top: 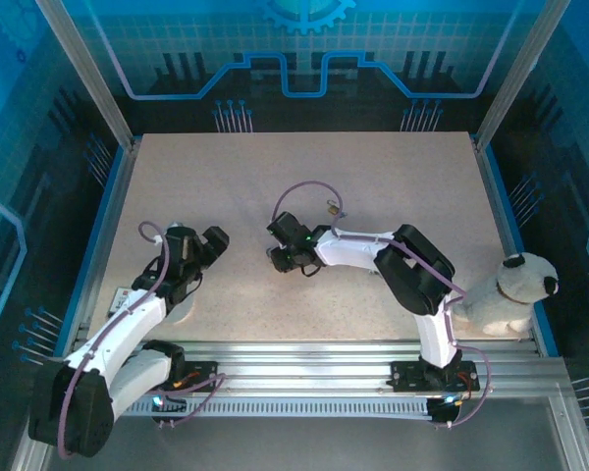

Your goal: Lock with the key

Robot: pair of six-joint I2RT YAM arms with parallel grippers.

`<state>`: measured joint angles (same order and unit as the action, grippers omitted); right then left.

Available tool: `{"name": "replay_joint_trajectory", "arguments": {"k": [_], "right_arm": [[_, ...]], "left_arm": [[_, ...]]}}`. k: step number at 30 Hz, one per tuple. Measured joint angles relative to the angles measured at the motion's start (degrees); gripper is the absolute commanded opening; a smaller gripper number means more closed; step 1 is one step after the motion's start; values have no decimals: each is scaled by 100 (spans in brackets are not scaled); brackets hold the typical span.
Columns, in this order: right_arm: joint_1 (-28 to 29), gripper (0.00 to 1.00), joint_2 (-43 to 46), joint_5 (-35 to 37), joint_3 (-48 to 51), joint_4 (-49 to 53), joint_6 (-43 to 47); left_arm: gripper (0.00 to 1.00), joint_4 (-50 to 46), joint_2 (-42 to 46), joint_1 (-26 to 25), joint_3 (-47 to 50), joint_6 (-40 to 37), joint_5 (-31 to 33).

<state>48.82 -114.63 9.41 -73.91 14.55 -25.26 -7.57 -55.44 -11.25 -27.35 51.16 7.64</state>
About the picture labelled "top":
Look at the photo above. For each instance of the small brass padlock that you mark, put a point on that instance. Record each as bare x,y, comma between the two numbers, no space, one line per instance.
332,210

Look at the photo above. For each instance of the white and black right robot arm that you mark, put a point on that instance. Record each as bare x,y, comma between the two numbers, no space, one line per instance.
353,250

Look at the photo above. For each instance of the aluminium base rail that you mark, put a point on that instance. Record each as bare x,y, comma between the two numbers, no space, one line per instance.
299,363

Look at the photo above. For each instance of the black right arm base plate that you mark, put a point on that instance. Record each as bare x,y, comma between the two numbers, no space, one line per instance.
405,375

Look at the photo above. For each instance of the small white card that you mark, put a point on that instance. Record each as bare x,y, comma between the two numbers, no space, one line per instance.
120,299

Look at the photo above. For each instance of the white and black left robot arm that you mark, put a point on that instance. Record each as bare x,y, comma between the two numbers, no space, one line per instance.
127,324

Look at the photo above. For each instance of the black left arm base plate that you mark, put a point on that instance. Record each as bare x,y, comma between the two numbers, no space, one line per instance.
203,373

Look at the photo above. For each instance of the aluminium frame post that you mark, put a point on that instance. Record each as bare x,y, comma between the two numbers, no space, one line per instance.
515,73
93,83

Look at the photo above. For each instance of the grey plush dog toy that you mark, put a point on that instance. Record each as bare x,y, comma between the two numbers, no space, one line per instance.
510,304

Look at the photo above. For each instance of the aluminium side rail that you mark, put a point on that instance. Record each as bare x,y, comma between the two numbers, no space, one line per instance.
105,225
496,196

